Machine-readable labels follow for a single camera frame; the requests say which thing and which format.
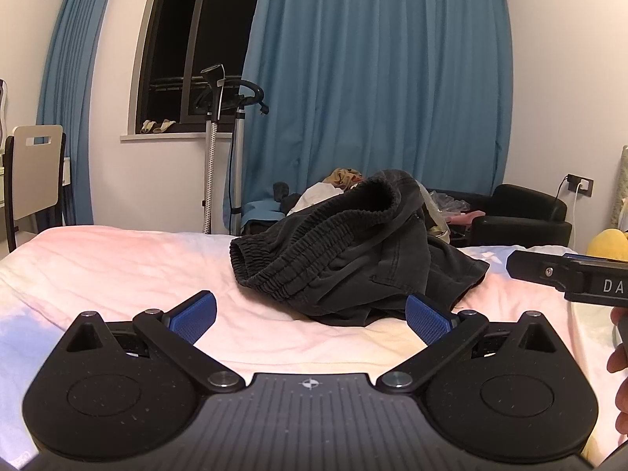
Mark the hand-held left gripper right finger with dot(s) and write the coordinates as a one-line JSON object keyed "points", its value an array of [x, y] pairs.
{"points": [[428, 321]]}

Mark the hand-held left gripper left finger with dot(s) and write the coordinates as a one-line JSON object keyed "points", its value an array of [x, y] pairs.
{"points": [[195, 315]]}

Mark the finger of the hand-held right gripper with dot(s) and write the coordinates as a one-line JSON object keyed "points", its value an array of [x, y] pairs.
{"points": [[542, 270]]}

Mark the dark grey pants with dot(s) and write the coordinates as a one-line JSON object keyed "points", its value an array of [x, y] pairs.
{"points": [[353, 260]]}

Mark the pile of clothes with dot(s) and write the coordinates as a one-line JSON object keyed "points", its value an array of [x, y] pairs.
{"points": [[338, 181]]}

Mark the person's right hand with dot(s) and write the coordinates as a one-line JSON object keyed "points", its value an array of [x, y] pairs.
{"points": [[620, 363]]}

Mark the yellow plush toy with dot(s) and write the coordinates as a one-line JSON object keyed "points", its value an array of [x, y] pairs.
{"points": [[608, 243]]}

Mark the black armchair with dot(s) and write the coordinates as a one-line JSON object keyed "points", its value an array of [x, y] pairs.
{"points": [[520, 216]]}

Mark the beige gloves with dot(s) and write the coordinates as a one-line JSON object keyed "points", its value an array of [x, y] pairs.
{"points": [[157, 126]]}

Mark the beige wooden chair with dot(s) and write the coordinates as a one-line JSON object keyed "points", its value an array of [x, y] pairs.
{"points": [[37, 176]]}

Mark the wide blue curtain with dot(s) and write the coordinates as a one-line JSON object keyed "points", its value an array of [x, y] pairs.
{"points": [[382, 78]]}

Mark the narrow blue curtain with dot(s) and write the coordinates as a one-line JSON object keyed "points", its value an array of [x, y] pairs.
{"points": [[73, 93]]}

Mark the dark window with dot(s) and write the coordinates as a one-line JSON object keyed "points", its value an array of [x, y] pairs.
{"points": [[196, 34]]}

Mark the black wall socket with charger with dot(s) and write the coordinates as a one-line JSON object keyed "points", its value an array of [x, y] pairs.
{"points": [[580, 184]]}

